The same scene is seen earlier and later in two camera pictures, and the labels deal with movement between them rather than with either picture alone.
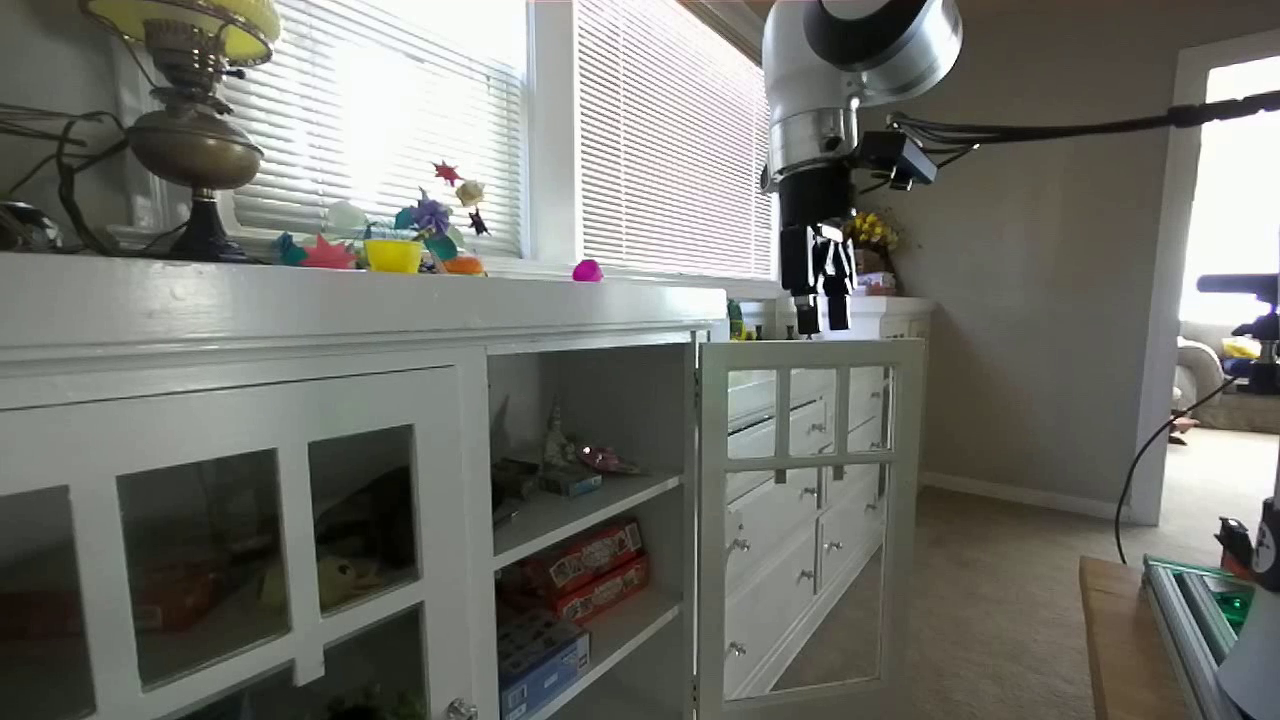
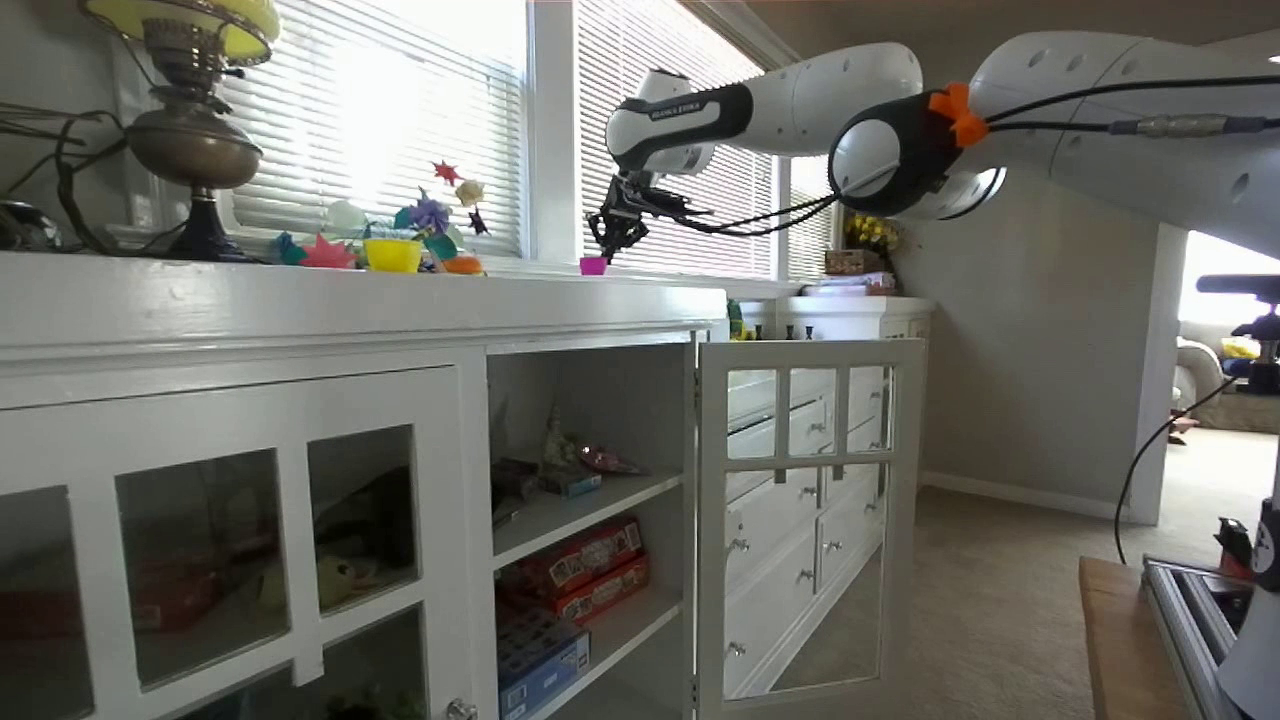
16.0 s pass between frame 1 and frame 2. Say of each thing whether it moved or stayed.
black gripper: moved
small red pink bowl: stayed
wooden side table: stayed
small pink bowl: stayed
